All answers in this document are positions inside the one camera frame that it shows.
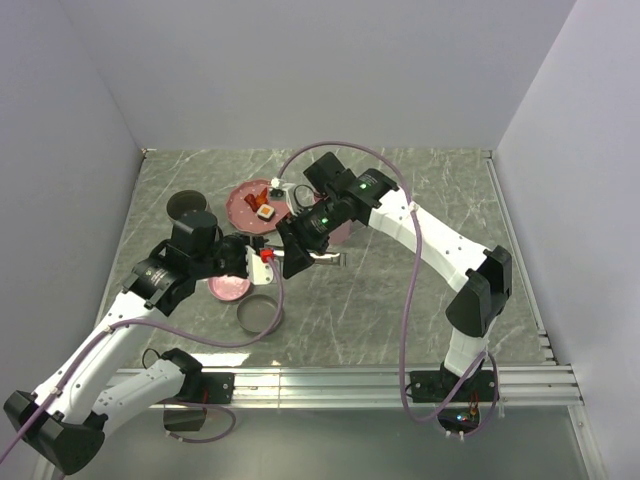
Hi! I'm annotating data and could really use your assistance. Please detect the aluminium rail frame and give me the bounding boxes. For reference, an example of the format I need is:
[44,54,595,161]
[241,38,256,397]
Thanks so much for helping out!
[84,149,586,480]

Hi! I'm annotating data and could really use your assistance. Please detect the pink dotted plate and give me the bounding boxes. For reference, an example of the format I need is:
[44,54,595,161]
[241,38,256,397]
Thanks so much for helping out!
[226,179,289,235]

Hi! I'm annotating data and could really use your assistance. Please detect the grey cylindrical container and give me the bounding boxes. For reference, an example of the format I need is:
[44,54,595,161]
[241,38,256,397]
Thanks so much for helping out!
[165,190,209,223]

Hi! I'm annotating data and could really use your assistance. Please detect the sushi roll piece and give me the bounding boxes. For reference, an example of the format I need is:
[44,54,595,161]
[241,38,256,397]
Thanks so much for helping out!
[256,204,276,222]

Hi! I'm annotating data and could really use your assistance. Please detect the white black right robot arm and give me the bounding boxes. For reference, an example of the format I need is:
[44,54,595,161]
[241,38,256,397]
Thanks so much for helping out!
[276,152,513,400]

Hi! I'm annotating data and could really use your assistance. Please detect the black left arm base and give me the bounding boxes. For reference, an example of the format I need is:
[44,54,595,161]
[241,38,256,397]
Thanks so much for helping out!
[163,372,234,433]

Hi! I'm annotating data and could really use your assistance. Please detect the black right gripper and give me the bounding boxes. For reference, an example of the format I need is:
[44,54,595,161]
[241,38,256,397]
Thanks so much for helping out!
[276,194,346,280]

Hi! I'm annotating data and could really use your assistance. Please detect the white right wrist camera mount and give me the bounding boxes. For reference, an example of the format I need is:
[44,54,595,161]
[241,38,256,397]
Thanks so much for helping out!
[269,178,296,212]

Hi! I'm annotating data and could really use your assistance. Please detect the pink cylindrical container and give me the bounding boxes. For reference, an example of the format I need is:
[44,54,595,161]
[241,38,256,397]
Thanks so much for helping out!
[329,221,352,245]

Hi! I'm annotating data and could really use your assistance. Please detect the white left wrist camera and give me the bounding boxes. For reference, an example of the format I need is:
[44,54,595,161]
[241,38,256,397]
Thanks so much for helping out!
[246,246,276,286]

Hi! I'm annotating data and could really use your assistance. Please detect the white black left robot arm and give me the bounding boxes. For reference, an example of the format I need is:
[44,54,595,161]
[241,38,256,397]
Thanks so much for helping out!
[4,212,251,475]

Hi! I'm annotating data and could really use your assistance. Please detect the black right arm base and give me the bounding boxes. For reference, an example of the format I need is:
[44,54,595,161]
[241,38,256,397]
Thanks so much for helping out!
[405,368,500,437]

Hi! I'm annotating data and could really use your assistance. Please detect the pink round lid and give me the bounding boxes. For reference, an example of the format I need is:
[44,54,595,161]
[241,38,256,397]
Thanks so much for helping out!
[207,276,251,302]

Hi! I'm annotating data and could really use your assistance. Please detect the red sausage piece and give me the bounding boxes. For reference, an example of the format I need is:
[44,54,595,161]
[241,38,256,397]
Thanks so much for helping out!
[244,187,268,212]

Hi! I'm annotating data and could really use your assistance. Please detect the grey round lid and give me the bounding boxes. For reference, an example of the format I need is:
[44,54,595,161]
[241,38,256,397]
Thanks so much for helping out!
[236,294,285,334]

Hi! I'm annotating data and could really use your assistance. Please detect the silver metal tongs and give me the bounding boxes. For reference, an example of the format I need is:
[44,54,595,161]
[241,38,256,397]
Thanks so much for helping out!
[273,248,347,267]

